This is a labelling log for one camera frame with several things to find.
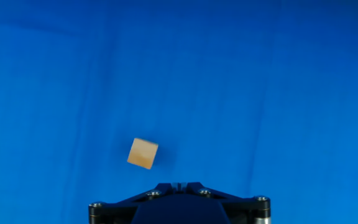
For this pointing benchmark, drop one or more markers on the blue mountain print cloth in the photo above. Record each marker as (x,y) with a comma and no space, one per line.
(228,77)

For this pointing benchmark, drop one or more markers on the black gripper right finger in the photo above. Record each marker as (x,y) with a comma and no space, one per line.
(247,211)

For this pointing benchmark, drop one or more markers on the small wooden block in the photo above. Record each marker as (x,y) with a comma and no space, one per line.
(142,154)

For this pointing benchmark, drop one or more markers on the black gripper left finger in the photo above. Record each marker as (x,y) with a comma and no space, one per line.
(113,211)

